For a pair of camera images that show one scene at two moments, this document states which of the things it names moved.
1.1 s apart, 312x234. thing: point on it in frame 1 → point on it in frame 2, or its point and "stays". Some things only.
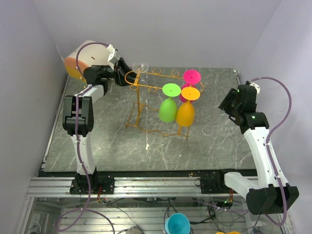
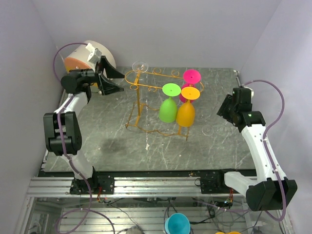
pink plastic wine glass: x=190 y=78 stays
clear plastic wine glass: x=208 y=130 stays
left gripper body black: x=117 y=72 → x=98 y=70
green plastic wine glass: x=167 y=110 stays
